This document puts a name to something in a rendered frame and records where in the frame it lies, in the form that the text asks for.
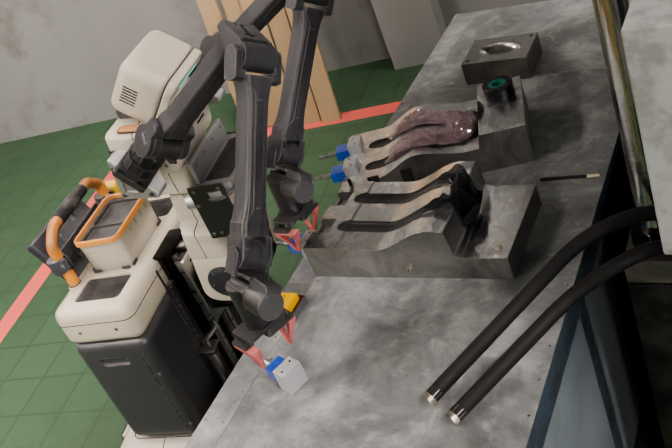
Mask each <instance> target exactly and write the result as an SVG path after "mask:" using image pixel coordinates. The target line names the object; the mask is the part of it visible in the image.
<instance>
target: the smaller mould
mask: <svg viewBox="0 0 672 448"><path fill-rule="evenodd" d="M542 53H543V51H542V47H541V43H540V39H539V35H538V32H534V33H527V34H519V35H512V36H504V37H497V38H489V39H482V40H475V41H474V43H473V45H472V46H471V48H470V50H469V52H468V53H467V55H466V57H465V59H464V60H463V62H462V64H461V67H462V70H463V73H464V77H465V80H466V83H467V85H470V84H479V83H484V82H485V81H487V80H488V79H490V78H493V77H496V76H501V75H506V76H509V77H515V76H519V75H520V78H521V79H526V78H531V77H532V75H533V73H534V71H535V68H536V66H537V64H538V62H539V60H540V57H541V55H542Z"/></svg>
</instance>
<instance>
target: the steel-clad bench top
mask: <svg viewBox="0 0 672 448"><path fill-rule="evenodd" d="M534 32H538V35H539V39H540V43H541V47H542V51H543V53H542V55H541V57H540V60H539V62H538V64H537V66H536V68H535V71H534V73H533V75H532V77H531V78H526V79H521V82H522V86H523V89H524V93H525V97H526V101H527V104H528V108H529V114H530V122H531V130H532V138H533V146H534V155H535V161H532V162H528V163H523V164H519V165H514V166H510V167H506V168H501V169H497V170H492V171H488V172H483V173H482V175H483V178H484V180H485V182H486V183H487V184H490V185H493V186H495V185H518V184H536V185H537V189H538V193H539V196H540V200H541V203H542V204H541V207H540V210H539V213H538V215H537V218H536V221H535V224H534V226H533V229H532V232H531V234H530V237H529V240H528V243H527V245H526V248H525V251H524V254H523V256H522V259H521V262H520V264H519V267H518V270H517V273H516V275H515V278H514V279H466V278H394V277H322V276H315V274H314V272H313V270H312V268H311V266H310V263H309V261H308V259H305V258H304V257H303V259H302V261H301V262H300V264H299V265H298V267H297V269H296V270H295V272H294V273H293V275H292V276H291V278H290V280H289V281H288V283H287V284H286V286H285V288H284V289H283V291H282V293H297V294H298V295H305V297H306V299H307V303H306V305H305V306H304V308H303V310H302V312H301V313H300V315H299V317H298V318H297V320H296V322H295V325H294V330H293V344H290V343H288V342H287V341H286V339H285V338H284V337H283V335H282V333H281V332H280V330H279V331H277V332H276V333H275V334H274V335H273V336H272V337H267V336H265V335H264V334H263V335H262V336H261V337H260V338H259V339H258V340H257V341H256V342H254V346H255V347H257V348H258V349H260V351H261V354H262V357H264V358H265V359H267V360H269V361H271V362H272V361H273V360H274V359H275V358H276V357H277V356H280V357H282V358H284V359H286V358H287V357H288V356H290V357H292V358H294V359H296V360H298V361H300V363H301V365H302V367H303V369H304V371H305V373H306V375H307V377H308V380H307V381H306V382H305V383H304V384H303V385H302V386H301V387H300V388H299V389H298V390H297V391H296V392H295V393H294V394H293V395H291V394H289V393H287V392H286V391H284V390H282V389H281V387H280V385H279V383H278V382H277V381H275V380H273V379H271V378H270V377H269V376H268V374H267V372H266V370H265V369H263V368H261V367H260V366H259V365H258V364H257V363H256V362H255V361H254V360H252V359H251V358H250V357H249V356H247V355H246V354H244V353H243V355H242V356H241V358H240V360H239V361H238V363H237V364H236V366H235V368H234V369H233V371H232V372H231V374H230V376H229V377H228V379H227V380H226V382H225V384H224V385H223V387H222V388H221V390H220V391H219V393H218V395H217V396H216V398H215V399H214V401H213V403H212V404H211V406H210V407H209V409H208V411H207V412H206V414H205V415H204V417H203V419H202V420H201V422H200V423H199V425H198V427H197V428H196V430H195V431H194V433H193V435H192V436H191V438H190V439H189V441H188V443H187V444H186V446H185V447H184V448H526V447H527V444H528V440H529V437H530V433H531V430H532V427H533V423H534V420H535V416H536V413H537V410H538V406H539V403H540V399H541V396H542V393H543V389H544V386H545V382H546V379H547V376H548V372H549V369H550V366H551V362H552V359H553V355H554V352H555V349H556V345H557V342H558V338H559V335H560V332H561V328H562V325H563V321H564V318H565V315H566V313H565V314H564V315H563V316H562V317H561V318H560V319H559V320H558V321H557V322H556V323H555V324H554V325H553V326H552V327H551V328H550V329H549V330H548V331H547V333H546V334H545V335H544V336H543V337H542V338H541V339H540V340H539V341H538V342H537V343H536V344H535V345H534V346H533V347H532V348H531V349H530V350H529V351H528V352H527V353H526V354H525V355H524V356H523V357H522V359H521V360H520V361H519V362H518V363H517V364H516V365H515V366H514V367H513V368H512V369H511V370H510V371H509V372H508V373H507V374H506V375H505V376H504V377H503V378H502V379H501V380H500V381H499V382H498V384H497V385H496V386H495V387H494V388H493V389H492V390H491V391H490V392H489V393H488V394H487V395H486V396H485V397H484V398H483V399H482V400H481V401H480V402H479V403H478V404H477V405H476V406H475V407H474V408H473V410H472V411H471V412H470V413H469V414H468V415H467V416H466V417H465V418H464V419H463V420H462V421H461V422H460V423H459V424H458V425H457V426H455V425H454V424H453V423H452V422H451V421H450V420H449V419H448V418H447V417H446V415H445V414H446V413H447V412H448V411H449V409H450V408H451V407H452V406H453V405H454V404H455V403H456V402H457V401H458V400H459V399H460V398H461V397H462V396H463V395H464V394H465V393H466V392H467V391H468V390H469V389H470V388H471V387H472V386H473V385H474V384H475V383H476V382H477V380H478V379H479V378H480V377H481V376H482V375H483V374H484V373H485V372H486V371H487V370H488V369H489V368H490V367H491V366H492V365H493V364H494V363H495V362H496V361H497V360H498V359H499V358H500V357H501V356H502V355H503V354H504V353H505V352H506V351H507V350H508V348H509V347H510V346H511V345H512V344H513V343H514V342H515V341H516V340H517V339H518V338H519V337H520V336H521V335H522V334H523V333H524V332H525V331H526V330H527V329H528V328H529V327H530V326H531V325H532V324H533V323H534V322H535V321H536V320H537V319H538V318H539V316H540V315H541V314H542V313H543V312H544V311H545V310H546V309H547V308H548V307H549V306H550V305H551V304H552V303H553V302H554V301H556V300H557V299H558V298H559V297H560V296H561V295H562V294H563V293H564V292H566V291H567V290H568V289H569V288H570V287H572V286H573V285H574V284H575V281H576V277H577V274H578V271H579V267H580V264H581V260H582V257H583V254H584V250H585V249H584V250H583V251H582V252H580V253H579V254H578V255H577V256H576V257H574V258H573V259H572V260H571V261H570V262H569V263H568V264H567V265H566V266H565V267H564V268H563V269H562V270H561V271H560V273H559V274H558V275H557V276H556V277H555V278H554V279H553V280H552V281H551V282H550V283H549V284H548V285H547V286H546V287H545V288H544V289H543V291H542V292H541V293H540V294H539V295H538V296H537V297H536V298H535V299H534V300H533V301H532V302H531V303H530V304H529V305H528V306H527V308H526V309H525V310H524V311H523V312H522V313H521V314H520V315H519V316H518V317H517V318H516V319H515V320H514V321H513V322H512V323H511V324H510V326H509V327H508V328H507V329H506V330H505V331H504V332H503V333H502V334H501V335H500V336H499V337H498V338H497V339H496V340H495V341H494V342H493V344H492V345H491V346H490V347H489V348H488V349H487V350H486V351H485V352H484V353H483V354H482V355H481V356H480V357H479V358H478V359H477V361H476V362H475V363H474V364H473V365H472V366H471V367H470V368H469V369H468V370H467V371H466V372H465V373H464V374H463V375H462V376H461V377H460V379H459V380H458V381H457V382H456V383H455V384H454V385H453V386H452V387H451V388H450V389H449V390H448V391H447V392H446V393H445V394H444V396H443V397H442V398H441V399H440V400H439V401H438V402H437V403H436V404H435V405H434V406H432V405H431V404H430V403H429V402H428V401H427V400H426V399H425V398H424V397H423V396H422V395H423V393H424V392H425V391H426V390H427V389H428V388H429V387H430V386H431V385H432V384H433V383H434V382H435V381H436V380H437V379H438V377H439V376H440V375H441V374H442V373H443V372H444V371H445V370H446V369H447V368H448V367H449V366H450V365H451V364H452V363H453V362H454V361H455V360H456V358H457V357H458V356H459V355H460V354H461V353H462V352H463V351H464V350H465V349H466V348H467V347H468V346H469V345H470V344H471V343H472V342H473V341H474V339H475V338H476V337H477V336H478V335H479V334H480V333H481V332H482V331H483V330H484V329H485V328H486V327H487V326H488V325H489V324H490V323H491V322H492V321H493V319H494V318H495V317H496V316H497V315H498V314H499V313H500V312H501V311H502V310H503V309H504V308H505V307H506V306H507V305H508V304H509V303H510V302H511V300H512V299H513V298H514V297H515V296H516V295H517V294H518V293H519V292H520V291H521V290H522V289H523V288H524V287H525V286H526V285H527V284H528V283H529V281H530V280H531V279H532V278H533V277H534V276H535V275H536V274H537V273H538V272H539V271H540V270H541V269H542V268H543V267H544V266H545V265H546V264H547V263H548V261H549V260H550V259H551V258H552V257H553V256H554V255H555V254H556V253H557V252H558V251H559V250H560V249H561V248H562V247H563V246H565V245H566V244H567V243H568V242H569V241H570V240H572V239H573V238H574V237H576V236H577V235H578V234H580V233H581V232H583V231H584V230H586V229H587V228H589V227H590V226H592V223H593V220H594V216H595V213H596V210H597V206H598V203H599V199H600V196H601V193H602V189H603V186H604V182H605V179H606V176H607V172H608V169H609V165H610V162H611V159H612V155H613V152H614V148H615V145H616V142H617V138H618V135H619V128H618V124H617V119H616V114H615V109H614V104H613V100H612V95H611V90H610V85H609V81H608V76H607V71H606V66H605V61H604V57H603V52H602V47H601V42H600V37H599V33H598V28H597V23H596V18H595V13H594V9H593V4H592V0H548V1H541V2H535V3H528V4H521V5H515V6H508V7H501V8H495V9H488V10H482V11H475V12H468V13H462V14H456V15H455V16H454V18H453V19H452V21H451V23H450V24H449V26H448V27H447V29H446V31H445V32H444V34H443V35H442V37H441V39H440V40H439V42H438V43H437V45H436V47H435V48H434V50H433V51H432V53H431V54H430V56H429V58H428V59H427V61H426V62H425V64H424V66H423V67H422V69H421V70H420V72H419V74H418V75H417V77H416V78H415V80H414V82H413V83H412V85H411V86H410V88H409V90H408V91H407V93H406V94H405V96H404V98H403V99H402V101H401V103H400V104H399V106H398V107H397V109H396V110H395V112H394V114H393V115H392V117H391V118H390V120H389V122H388V123H387V125H386V126H385V127H388V126H390V125H391V124H393V123H394V122H396V121H397V120H398V119H399V118H400V117H402V116H403V115H404V114H405V113H406V112H407V111H409V110H410V109H412V108H413V107H416V106H418V105H423V104H434V103H462V102H467V101H471V100H475V99H477V86H480V85H483V84H484V83H479V84H470V85H467V83H466V80H465V77H464V73H463V70H462V67H461V64H462V62H463V60H464V59H465V57H466V55H467V53H468V52H469V50H470V48H471V46H472V45H473V43H474V41H475V40H482V39H489V38H497V37H504V36H512V35H519V34H527V33H534ZM586 174H600V175H599V177H591V178H576V179H563V180H549V181H540V179H541V178H546V177H559V176H573V175H586Z"/></svg>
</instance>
